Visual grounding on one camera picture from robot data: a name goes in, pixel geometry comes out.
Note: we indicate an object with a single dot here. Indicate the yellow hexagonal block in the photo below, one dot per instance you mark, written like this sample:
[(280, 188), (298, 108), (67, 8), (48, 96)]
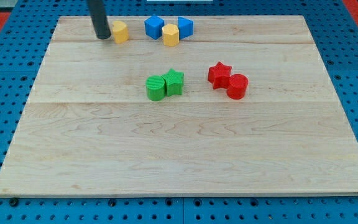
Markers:
[(170, 35)]

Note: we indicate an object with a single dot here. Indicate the green cylinder block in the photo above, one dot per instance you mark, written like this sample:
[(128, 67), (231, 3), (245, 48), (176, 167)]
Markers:
[(155, 88)]

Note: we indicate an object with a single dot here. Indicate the blue triangular block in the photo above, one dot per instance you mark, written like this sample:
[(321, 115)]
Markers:
[(186, 27)]

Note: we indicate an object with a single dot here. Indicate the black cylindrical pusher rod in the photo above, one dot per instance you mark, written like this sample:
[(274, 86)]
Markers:
[(99, 18)]

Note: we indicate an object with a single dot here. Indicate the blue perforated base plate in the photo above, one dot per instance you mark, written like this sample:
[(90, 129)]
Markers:
[(23, 43)]

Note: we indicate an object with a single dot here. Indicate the green star block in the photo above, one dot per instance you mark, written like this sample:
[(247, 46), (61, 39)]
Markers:
[(174, 82)]

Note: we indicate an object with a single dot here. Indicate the red star block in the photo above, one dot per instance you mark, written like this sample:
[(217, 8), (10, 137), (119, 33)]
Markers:
[(219, 75)]

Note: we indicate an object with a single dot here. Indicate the light wooden board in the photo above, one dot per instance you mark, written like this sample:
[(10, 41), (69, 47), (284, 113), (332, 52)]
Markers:
[(88, 129)]

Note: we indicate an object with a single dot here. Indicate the yellow heart-shaped block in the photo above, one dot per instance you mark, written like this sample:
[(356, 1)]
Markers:
[(120, 32)]

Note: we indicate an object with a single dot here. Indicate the blue cube block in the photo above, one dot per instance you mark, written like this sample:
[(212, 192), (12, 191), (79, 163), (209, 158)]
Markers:
[(153, 27)]

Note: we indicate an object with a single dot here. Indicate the red cylinder block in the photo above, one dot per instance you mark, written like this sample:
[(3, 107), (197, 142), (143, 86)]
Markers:
[(237, 86)]

